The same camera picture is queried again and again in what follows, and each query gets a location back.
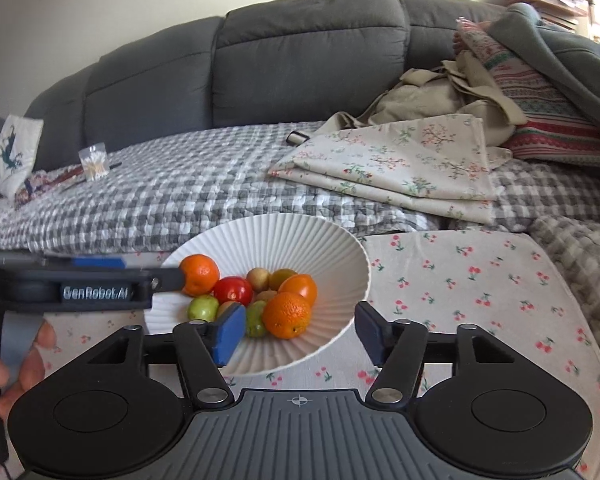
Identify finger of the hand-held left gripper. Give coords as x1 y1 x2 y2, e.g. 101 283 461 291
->
40 255 163 272
150 269 186 293

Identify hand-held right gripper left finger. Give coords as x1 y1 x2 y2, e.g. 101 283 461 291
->
85 302 247 407

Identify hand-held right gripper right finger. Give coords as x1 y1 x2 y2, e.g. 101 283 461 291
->
354 301 516 407

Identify green round fruit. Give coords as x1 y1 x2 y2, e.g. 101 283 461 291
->
187 295 219 322
245 302 268 339

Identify small mandarin orange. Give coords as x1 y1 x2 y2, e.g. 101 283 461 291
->
178 254 221 297

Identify red tomato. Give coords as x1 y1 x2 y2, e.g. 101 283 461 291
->
213 276 254 307

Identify large mandarin orange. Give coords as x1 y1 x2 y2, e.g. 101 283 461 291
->
262 291 313 340

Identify white ribbed plate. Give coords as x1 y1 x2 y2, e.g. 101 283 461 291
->
144 213 372 377

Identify person's left hand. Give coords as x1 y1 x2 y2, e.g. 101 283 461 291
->
0 321 57 423

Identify grey checkered blanket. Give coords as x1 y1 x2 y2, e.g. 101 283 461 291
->
0 120 600 261

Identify floral patterned pouch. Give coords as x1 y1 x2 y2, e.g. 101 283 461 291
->
14 162 88 209

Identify bag of cotton swabs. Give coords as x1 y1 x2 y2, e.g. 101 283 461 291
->
78 145 110 181

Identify cherry print cloth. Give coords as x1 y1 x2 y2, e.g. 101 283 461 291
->
40 230 600 480

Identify white embroidered cushion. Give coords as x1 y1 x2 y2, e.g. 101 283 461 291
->
0 114 45 198

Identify folded floral cloth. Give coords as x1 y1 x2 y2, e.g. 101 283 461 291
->
269 112 513 226

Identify beige checkered blanket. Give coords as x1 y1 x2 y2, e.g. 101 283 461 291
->
527 214 600 356

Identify beige canvas bag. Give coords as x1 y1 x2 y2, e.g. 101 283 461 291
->
325 55 528 148

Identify grey sofa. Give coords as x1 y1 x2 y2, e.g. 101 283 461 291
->
0 0 511 181

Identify striped patterned pillow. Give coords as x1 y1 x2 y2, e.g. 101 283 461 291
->
455 17 600 168

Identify grey-green blanket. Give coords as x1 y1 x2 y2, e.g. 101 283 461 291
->
487 2 600 136

